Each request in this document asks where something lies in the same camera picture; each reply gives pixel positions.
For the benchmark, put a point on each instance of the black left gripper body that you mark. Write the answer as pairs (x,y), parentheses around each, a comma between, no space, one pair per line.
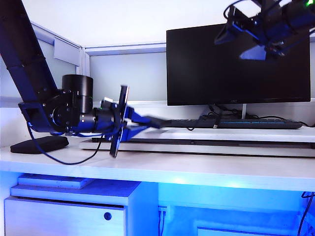
(120,115)

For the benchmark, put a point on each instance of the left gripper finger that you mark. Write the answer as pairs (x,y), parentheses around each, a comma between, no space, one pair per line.
(134,133)
(147,121)

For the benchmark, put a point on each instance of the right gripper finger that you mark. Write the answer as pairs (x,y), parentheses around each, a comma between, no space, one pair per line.
(225,35)
(256,54)

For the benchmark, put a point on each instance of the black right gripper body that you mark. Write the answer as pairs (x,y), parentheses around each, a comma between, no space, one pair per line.
(261,29)

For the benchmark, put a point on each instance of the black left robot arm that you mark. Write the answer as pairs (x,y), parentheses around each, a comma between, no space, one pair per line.
(27,64)

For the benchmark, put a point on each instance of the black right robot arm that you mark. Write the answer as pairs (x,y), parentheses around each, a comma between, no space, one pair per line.
(295,17)

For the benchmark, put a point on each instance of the black computer monitor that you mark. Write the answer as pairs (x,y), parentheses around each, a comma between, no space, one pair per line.
(209,73)

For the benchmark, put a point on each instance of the frosted glass partition panel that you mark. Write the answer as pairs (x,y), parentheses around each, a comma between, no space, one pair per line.
(137,76)
(64,68)

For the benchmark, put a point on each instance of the black monitor foot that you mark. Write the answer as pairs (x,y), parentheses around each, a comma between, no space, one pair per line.
(206,117)

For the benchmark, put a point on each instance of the black keyboard blue stripe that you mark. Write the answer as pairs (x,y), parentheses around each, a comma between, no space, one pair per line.
(246,124)

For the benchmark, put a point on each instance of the white flat board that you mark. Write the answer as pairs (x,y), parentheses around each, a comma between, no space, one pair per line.
(54,181)

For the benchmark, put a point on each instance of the black soft pouch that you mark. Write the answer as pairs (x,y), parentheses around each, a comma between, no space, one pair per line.
(24,147)

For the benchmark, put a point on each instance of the white drawer cabinet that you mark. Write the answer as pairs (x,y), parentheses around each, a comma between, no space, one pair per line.
(61,216)

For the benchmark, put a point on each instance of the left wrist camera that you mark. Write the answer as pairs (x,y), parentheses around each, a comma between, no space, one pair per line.
(107,102)

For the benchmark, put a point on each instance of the silver monitor stand post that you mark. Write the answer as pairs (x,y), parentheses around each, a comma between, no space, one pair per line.
(244,111)

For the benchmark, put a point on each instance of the aluminium partition corner post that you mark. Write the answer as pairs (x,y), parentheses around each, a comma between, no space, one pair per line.
(85,66)

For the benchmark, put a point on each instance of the white wall socket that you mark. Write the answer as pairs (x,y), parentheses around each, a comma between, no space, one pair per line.
(163,210)

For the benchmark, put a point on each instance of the grey partition bracket plate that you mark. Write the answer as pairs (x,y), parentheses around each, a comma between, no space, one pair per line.
(66,52)

